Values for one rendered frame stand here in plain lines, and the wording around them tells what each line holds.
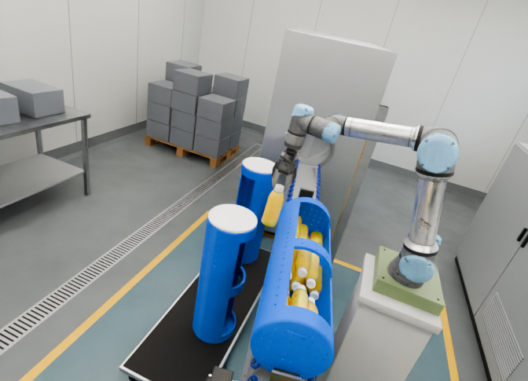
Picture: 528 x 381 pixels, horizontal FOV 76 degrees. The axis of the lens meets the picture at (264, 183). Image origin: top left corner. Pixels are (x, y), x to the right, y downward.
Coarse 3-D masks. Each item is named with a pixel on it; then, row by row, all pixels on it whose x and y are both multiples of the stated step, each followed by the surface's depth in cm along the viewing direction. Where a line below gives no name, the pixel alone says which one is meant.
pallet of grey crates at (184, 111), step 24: (168, 72) 495; (192, 72) 453; (168, 96) 464; (192, 96) 450; (216, 96) 471; (240, 96) 486; (168, 120) 477; (192, 120) 465; (216, 120) 451; (240, 120) 516; (168, 144) 492; (192, 144) 479; (216, 144) 466
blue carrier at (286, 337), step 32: (288, 224) 163; (320, 224) 190; (288, 256) 138; (320, 256) 144; (256, 320) 117; (288, 320) 108; (320, 320) 111; (256, 352) 116; (288, 352) 113; (320, 352) 111
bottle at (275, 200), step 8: (272, 192) 142; (280, 192) 141; (272, 200) 141; (280, 200) 141; (272, 208) 142; (280, 208) 144; (264, 216) 146; (272, 216) 144; (264, 224) 147; (272, 224) 146
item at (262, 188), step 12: (240, 180) 274; (252, 180) 282; (264, 180) 253; (240, 192) 283; (252, 192) 288; (264, 192) 258; (240, 204) 290; (252, 204) 261; (264, 204) 265; (252, 240) 278; (252, 252) 285
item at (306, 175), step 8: (304, 168) 300; (312, 168) 303; (296, 176) 282; (304, 176) 285; (312, 176) 288; (296, 184) 268; (304, 184) 271; (312, 184) 274; (296, 192) 255; (248, 352) 136; (248, 360) 131; (264, 368) 124; (264, 376) 121
